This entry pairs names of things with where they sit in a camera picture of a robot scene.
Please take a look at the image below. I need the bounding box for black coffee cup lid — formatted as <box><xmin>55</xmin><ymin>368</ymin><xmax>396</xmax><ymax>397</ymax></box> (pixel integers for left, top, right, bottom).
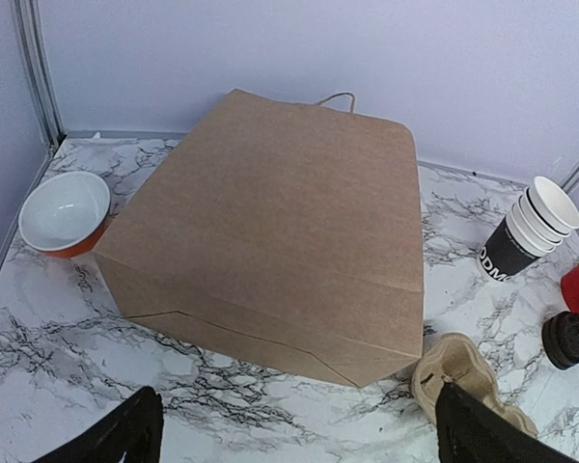
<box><xmin>541</xmin><ymin>312</ymin><xmax>579</xmax><ymax>370</ymax></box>

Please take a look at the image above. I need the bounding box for brown cardboard cup carrier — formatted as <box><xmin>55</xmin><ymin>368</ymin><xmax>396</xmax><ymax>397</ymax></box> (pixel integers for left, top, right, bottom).
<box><xmin>411</xmin><ymin>333</ymin><xmax>538</xmax><ymax>438</ymax></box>

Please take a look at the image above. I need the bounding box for stack of black paper cups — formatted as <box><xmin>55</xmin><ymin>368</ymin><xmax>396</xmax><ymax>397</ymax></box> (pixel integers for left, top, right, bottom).
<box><xmin>476</xmin><ymin>177</ymin><xmax>579</xmax><ymax>283</ymax></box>

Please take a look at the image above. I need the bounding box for aluminium frame post left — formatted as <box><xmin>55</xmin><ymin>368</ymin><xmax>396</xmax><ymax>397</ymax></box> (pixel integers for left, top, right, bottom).
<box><xmin>11</xmin><ymin>0</ymin><xmax>67</xmax><ymax>152</ymax></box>

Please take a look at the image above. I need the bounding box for orange white bowl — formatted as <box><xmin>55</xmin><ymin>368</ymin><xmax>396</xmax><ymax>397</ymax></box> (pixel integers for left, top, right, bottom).
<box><xmin>18</xmin><ymin>171</ymin><xmax>112</xmax><ymax>259</ymax></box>

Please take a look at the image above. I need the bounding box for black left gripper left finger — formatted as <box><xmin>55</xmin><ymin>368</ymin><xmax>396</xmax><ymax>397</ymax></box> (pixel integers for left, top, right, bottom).
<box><xmin>38</xmin><ymin>386</ymin><xmax>163</xmax><ymax>463</ymax></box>

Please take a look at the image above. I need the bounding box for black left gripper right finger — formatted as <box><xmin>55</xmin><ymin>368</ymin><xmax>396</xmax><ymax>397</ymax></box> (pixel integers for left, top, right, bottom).
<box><xmin>435</xmin><ymin>382</ymin><xmax>573</xmax><ymax>463</ymax></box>

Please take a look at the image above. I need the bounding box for brown paper bag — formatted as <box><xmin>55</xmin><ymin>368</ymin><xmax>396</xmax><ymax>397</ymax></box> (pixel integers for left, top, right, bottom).
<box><xmin>94</xmin><ymin>90</ymin><xmax>424</xmax><ymax>388</ymax></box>

